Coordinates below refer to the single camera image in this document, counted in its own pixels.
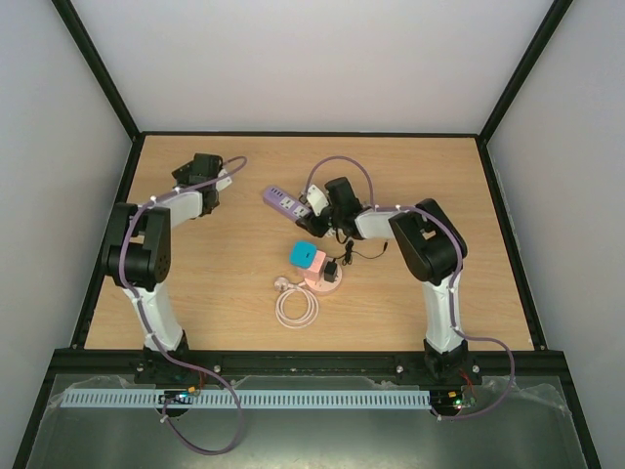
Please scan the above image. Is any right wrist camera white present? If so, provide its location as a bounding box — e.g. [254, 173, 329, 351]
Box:
[300, 184, 330, 217]

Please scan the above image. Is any black charger plug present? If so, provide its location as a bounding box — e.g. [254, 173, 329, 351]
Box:
[323, 261, 339, 283]

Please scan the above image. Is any black frame rail front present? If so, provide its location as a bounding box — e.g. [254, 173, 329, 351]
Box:
[46, 349, 568, 389]

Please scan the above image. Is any purple power strip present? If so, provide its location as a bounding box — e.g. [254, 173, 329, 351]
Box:
[263, 186, 312, 222]

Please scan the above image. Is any pink cube socket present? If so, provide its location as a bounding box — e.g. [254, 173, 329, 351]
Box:
[303, 250, 327, 282]

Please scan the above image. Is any light blue cube adapter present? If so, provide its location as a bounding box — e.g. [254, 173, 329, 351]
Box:
[289, 240, 317, 270]

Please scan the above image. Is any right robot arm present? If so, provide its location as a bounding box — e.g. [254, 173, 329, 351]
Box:
[296, 177, 468, 383]

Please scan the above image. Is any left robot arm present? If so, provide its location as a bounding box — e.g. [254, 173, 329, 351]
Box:
[101, 153, 231, 361]

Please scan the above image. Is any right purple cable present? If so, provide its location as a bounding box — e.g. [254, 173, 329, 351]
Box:
[305, 155, 519, 422]

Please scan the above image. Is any light blue cable duct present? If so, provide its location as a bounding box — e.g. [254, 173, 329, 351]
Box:
[60, 389, 431, 410]

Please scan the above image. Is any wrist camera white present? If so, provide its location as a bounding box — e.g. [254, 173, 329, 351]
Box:
[300, 184, 330, 217]
[215, 169, 232, 192]

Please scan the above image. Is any pink round socket base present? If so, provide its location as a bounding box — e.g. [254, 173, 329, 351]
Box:
[305, 266, 343, 296]

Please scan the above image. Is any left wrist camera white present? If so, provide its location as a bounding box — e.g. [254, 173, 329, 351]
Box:
[215, 169, 232, 192]

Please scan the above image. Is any purple cable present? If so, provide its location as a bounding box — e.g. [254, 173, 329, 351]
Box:
[305, 155, 519, 422]
[119, 155, 248, 455]

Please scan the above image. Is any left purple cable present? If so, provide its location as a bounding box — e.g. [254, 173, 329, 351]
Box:
[119, 155, 248, 455]

